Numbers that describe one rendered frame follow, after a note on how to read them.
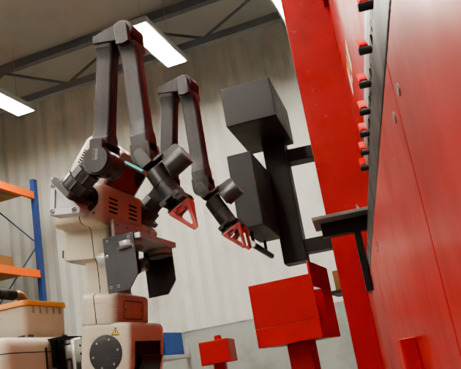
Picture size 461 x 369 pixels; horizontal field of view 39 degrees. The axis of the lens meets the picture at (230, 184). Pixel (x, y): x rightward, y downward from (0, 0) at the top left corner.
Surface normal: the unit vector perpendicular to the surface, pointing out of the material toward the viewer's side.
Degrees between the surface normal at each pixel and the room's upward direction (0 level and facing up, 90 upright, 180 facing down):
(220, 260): 90
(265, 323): 90
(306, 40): 90
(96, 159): 90
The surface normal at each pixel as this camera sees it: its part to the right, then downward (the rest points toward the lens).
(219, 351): -0.19, -0.24
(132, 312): 0.94, -0.11
